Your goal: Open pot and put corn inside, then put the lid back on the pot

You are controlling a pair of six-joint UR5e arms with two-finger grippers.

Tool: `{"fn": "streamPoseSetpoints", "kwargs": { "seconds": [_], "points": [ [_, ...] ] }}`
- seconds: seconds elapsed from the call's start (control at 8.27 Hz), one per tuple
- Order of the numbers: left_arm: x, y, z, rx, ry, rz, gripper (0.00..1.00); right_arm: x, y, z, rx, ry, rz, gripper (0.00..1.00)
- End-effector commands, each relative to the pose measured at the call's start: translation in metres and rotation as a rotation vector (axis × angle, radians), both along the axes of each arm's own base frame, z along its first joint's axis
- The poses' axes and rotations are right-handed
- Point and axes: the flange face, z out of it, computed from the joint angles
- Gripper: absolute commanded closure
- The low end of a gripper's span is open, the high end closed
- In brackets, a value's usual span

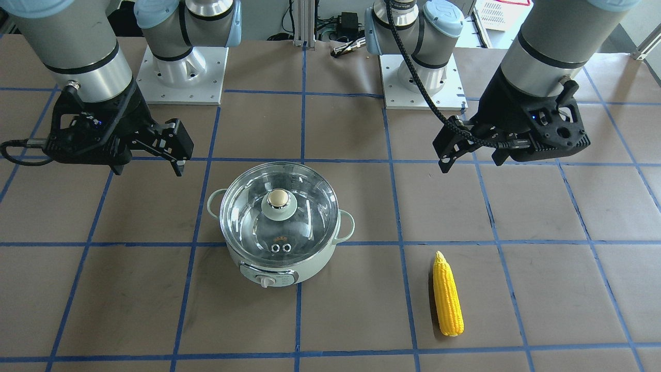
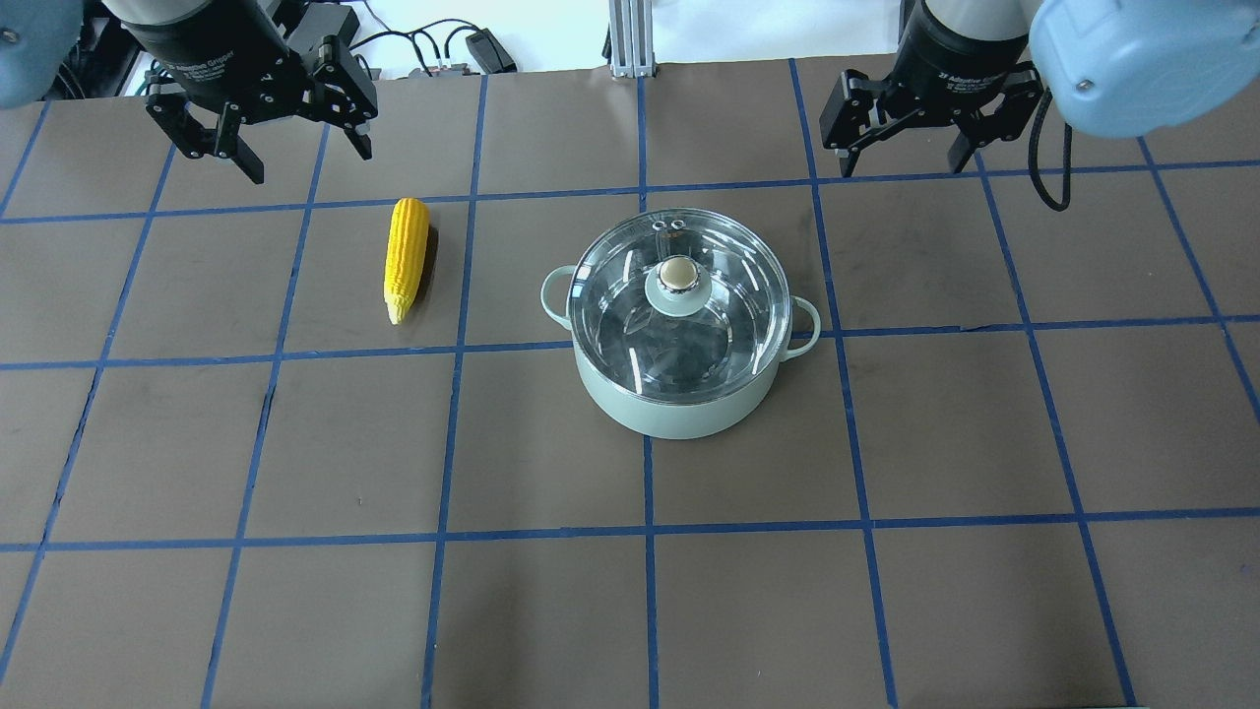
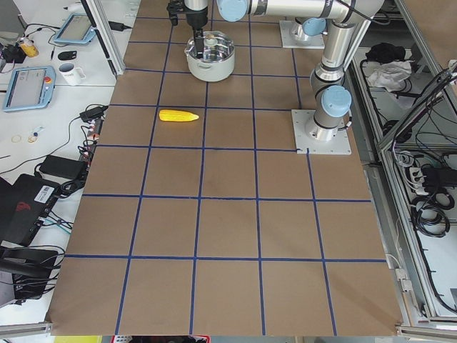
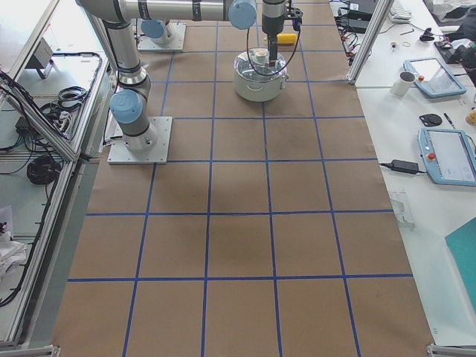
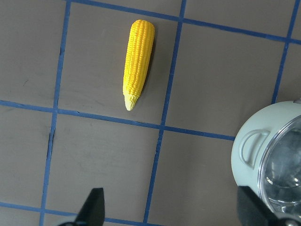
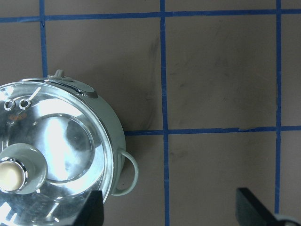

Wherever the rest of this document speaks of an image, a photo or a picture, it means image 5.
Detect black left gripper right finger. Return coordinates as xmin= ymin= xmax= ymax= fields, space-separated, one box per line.
xmin=237 ymin=186 xmax=301 ymax=226

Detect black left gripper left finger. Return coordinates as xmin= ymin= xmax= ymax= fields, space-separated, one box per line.
xmin=58 ymin=188 xmax=104 ymax=226

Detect clear glass pot lid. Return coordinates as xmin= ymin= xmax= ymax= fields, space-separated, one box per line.
xmin=259 ymin=116 xmax=301 ymax=220

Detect yellow plastic corn cob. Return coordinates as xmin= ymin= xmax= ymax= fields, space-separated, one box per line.
xmin=122 ymin=20 xmax=155 ymax=111

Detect pale green cooking pot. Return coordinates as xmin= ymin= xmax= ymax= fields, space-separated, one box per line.
xmin=231 ymin=101 xmax=301 ymax=197

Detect brown paper table mat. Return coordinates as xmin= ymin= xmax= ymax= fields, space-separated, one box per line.
xmin=0 ymin=0 xmax=301 ymax=226

